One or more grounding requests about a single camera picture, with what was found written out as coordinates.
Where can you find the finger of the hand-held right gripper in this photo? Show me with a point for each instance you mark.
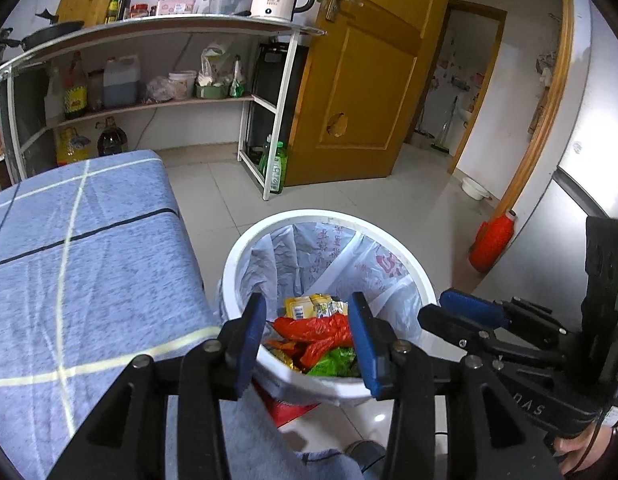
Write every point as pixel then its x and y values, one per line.
pixel 454 327
pixel 471 305

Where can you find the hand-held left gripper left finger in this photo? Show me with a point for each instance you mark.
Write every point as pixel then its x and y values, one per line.
pixel 251 340

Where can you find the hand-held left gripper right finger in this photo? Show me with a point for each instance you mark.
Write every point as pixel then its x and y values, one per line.
pixel 361 347

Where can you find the green snack wrapper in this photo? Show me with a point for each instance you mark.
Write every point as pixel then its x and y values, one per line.
pixel 336 362

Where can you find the orange snack wrapper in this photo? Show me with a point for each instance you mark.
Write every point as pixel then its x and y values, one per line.
pixel 284 352

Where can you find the red plastic bag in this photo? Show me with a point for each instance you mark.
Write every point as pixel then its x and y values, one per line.
pixel 319 335

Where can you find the yellow snack wrapper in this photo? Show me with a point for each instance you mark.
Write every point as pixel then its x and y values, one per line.
pixel 311 306

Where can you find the white plastic bucket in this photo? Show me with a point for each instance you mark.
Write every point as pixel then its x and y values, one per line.
pixel 299 392

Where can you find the white plastic liner bag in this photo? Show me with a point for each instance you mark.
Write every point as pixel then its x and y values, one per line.
pixel 299 260

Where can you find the person's right hand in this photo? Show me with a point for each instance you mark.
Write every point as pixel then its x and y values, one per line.
pixel 581 447

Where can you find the red thermos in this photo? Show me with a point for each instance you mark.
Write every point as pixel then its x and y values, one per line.
pixel 491 245

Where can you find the red paper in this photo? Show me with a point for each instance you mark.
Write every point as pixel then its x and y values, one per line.
pixel 289 410

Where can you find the grey refrigerator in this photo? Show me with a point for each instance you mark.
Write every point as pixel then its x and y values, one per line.
pixel 544 240

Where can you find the person's shoe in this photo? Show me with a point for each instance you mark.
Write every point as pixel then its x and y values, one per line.
pixel 366 455

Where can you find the person's grey trouser leg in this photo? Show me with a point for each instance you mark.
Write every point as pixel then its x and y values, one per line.
pixel 269 450

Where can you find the white basin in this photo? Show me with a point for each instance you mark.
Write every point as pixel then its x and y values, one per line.
pixel 475 189

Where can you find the green plastic bottle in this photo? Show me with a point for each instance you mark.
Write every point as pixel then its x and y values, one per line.
pixel 277 170

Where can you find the mop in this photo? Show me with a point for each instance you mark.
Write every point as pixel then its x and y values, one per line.
pixel 445 130

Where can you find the blue checked tablecloth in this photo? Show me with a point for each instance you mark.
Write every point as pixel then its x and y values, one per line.
pixel 89 260

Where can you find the dark green bottle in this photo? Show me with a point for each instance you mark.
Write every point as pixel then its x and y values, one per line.
pixel 264 157

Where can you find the dark oil bottle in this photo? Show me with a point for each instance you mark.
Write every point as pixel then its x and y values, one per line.
pixel 112 140

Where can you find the green bowl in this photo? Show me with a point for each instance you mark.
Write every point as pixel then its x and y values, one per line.
pixel 212 91

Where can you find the wooden door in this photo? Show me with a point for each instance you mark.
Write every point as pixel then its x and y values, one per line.
pixel 369 70

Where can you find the green white packet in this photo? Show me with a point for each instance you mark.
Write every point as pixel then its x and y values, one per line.
pixel 236 80

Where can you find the white plastic tub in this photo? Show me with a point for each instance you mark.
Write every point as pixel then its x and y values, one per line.
pixel 182 85

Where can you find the crumpled clear plastic bag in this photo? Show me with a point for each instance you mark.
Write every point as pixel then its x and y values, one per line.
pixel 158 91

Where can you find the white food bag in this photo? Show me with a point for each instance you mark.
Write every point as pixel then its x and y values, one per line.
pixel 214 62

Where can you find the translucent plastic jug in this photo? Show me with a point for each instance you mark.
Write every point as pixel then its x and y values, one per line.
pixel 121 82

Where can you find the yellow label oil bottle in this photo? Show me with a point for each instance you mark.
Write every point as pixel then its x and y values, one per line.
pixel 75 97

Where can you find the white metal shelf rack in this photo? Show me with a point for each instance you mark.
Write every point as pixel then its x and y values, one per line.
pixel 164 22

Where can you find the clear plastic container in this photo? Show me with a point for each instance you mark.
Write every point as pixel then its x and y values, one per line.
pixel 229 0

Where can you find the red lidded jar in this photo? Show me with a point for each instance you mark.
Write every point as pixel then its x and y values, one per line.
pixel 140 11

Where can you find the dark glass sauce bottle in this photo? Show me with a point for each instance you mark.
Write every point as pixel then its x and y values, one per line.
pixel 125 5

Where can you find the green glass sauce bottle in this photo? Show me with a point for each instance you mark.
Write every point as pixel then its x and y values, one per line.
pixel 113 7

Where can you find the black frying pan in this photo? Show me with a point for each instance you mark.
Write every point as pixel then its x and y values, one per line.
pixel 51 35

